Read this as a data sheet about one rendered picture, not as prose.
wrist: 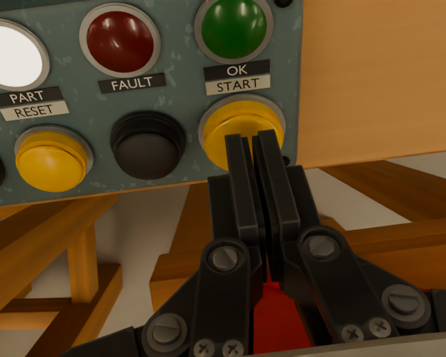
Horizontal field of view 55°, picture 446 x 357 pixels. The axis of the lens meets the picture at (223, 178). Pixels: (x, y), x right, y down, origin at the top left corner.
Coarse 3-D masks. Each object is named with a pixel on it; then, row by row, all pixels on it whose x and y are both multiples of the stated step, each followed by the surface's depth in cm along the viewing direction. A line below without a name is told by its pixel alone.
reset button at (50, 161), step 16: (32, 144) 15; (48, 144) 15; (64, 144) 15; (16, 160) 15; (32, 160) 15; (48, 160) 15; (64, 160) 15; (80, 160) 15; (32, 176) 15; (48, 176) 15; (64, 176) 15; (80, 176) 16
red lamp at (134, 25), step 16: (112, 16) 12; (128, 16) 12; (96, 32) 13; (112, 32) 13; (128, 32) 13; (144, 32) 13; (96, 48) 13; (112, 48) 13; (128, 48) 13; (144, 48) 13; (112, 64) 13; (128, 64) 13; (144, 64) 14
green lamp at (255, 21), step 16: (224, 0) 12; (240, 0) 12; (208, 16) 13; (224, 16) 13; (240, 16) 13; (256, 16) 13; (208, 32) 13; (224, 32) 13; (240, 32) 13; (256, 32) 13; (208, 48) 13; (224, 48) 13; (240, 48) 13; (256, 48) 14
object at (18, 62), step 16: (0, 32) 12; (16, 32) 13; (0, 48) 13; (16, 48) 13; (32, 48) 13; (0, 64) 13; (16, 64) 13; (32, 64) 13; (0, 80) 14; (16, 80) 14; (32, 80) 14
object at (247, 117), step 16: (224, 112) 15; (240, 112) 15; (256, 112) 15; (272, 112) 15; (208, 128) 15; (224, 128) 15; (240, 128) 15; (256, 128) 15; (272, 128) 15; (208, 144) 15; (224, 144) 15; (224, 160) 16
